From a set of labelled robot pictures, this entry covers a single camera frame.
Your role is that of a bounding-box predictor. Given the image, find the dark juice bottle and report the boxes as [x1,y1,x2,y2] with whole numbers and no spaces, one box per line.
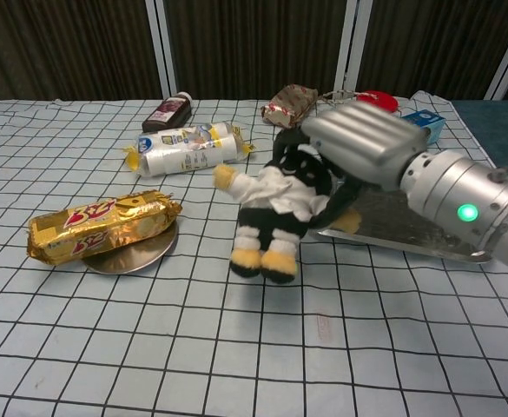
[142,91,194,134]

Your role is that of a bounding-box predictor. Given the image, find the beige string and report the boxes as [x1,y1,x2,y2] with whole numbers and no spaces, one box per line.
[316,89,361,105]

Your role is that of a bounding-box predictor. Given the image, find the red round disc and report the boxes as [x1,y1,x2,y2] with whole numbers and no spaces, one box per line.
[357,89,399,115]

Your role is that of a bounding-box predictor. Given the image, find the round steel plate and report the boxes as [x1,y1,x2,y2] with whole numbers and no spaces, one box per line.
[82,216,180,275]

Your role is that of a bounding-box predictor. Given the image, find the white screen frame post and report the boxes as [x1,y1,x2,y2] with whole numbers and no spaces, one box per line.
[483,0,508,100]
[144,0,181,100]
[334,0,374,95]

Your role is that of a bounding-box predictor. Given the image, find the brown crumpled snack bag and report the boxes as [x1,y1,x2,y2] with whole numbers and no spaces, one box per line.
[261,84,319,129]

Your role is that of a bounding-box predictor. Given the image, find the gold biscuit package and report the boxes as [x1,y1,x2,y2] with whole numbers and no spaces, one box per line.
[26,189,183,266]

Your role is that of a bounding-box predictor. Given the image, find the blue cookie box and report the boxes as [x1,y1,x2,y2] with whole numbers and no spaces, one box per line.
[400,109,448,146]

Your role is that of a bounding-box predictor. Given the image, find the white yellow snack pack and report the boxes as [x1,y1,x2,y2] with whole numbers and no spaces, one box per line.
[122,122,257,178]

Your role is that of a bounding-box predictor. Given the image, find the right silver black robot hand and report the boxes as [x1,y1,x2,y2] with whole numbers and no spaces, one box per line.
[300,102,428,229]

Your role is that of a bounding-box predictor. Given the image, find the black plush toy white shirt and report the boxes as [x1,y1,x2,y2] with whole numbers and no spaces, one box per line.
[212,129,361,285]

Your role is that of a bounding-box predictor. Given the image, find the rectangular steel tray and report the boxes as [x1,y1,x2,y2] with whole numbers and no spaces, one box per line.
[307,186,493,265]

